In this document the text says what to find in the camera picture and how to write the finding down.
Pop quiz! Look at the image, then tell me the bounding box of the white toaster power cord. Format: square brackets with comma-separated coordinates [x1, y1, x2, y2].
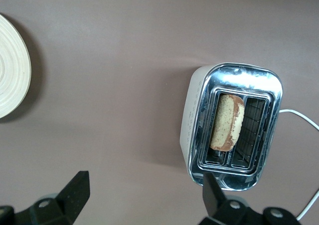
[278, 108, 319, 221]

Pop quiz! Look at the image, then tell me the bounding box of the round pale wooden plate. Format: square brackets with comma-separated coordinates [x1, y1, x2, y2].
[0, 12, 32, 119]

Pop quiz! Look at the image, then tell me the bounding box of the slice of brown bread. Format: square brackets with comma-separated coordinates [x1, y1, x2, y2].
[209, 93, 246, 152]

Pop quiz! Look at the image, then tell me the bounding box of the cream and chrome toaster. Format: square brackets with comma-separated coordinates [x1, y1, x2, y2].
[179, 62, 284, 192]

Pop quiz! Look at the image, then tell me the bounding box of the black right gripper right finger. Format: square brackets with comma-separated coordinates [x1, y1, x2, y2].
[200, 172, 265, 225]

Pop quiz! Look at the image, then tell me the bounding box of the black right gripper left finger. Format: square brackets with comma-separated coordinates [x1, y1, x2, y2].
[29, 170, 91, 225]

